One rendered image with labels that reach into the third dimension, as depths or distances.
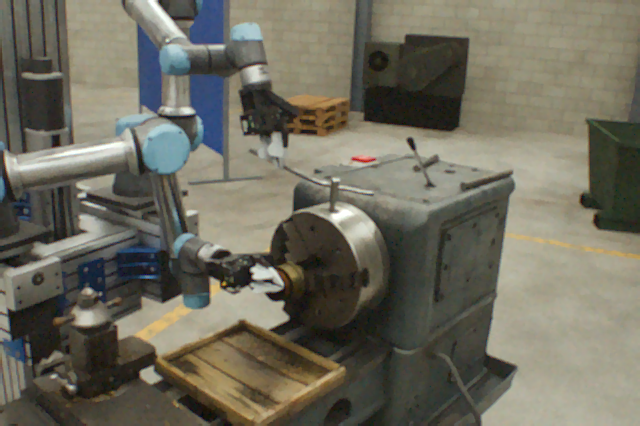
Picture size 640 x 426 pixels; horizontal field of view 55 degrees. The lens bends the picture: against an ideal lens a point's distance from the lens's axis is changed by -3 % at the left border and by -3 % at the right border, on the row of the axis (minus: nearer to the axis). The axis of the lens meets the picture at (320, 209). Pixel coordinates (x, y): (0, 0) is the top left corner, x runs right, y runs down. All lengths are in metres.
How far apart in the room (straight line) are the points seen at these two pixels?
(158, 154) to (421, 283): 0.73
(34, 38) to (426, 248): 1.20
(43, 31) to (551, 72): 10.02
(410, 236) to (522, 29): 9.88
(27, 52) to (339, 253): 1.01
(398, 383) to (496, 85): 9.91
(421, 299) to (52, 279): 0.92
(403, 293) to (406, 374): 0.24
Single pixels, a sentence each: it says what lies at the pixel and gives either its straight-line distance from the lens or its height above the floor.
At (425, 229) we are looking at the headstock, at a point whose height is 1.21.
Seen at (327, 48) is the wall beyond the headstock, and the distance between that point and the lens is 12.27.
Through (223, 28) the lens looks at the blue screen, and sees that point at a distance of 6.42.
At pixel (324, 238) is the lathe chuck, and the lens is 1.55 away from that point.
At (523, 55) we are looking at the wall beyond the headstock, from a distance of 11.35.
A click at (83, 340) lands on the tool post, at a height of 1.10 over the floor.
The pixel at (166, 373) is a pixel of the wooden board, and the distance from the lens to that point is 1.55.
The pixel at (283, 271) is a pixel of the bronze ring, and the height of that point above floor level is 1.12.
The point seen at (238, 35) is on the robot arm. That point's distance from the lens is 1.57.
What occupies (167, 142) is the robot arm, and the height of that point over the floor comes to 1.41.
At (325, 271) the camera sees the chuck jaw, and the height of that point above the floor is 1.11.
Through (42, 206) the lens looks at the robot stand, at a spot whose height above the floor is 1.17.
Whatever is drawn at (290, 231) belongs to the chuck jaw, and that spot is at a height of 1.18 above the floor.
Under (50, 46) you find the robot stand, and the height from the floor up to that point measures 1.60.
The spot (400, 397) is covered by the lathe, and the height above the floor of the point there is 0.72.
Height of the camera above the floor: 1.70
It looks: 17 degrees down
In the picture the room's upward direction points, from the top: 3 degrees clockwise
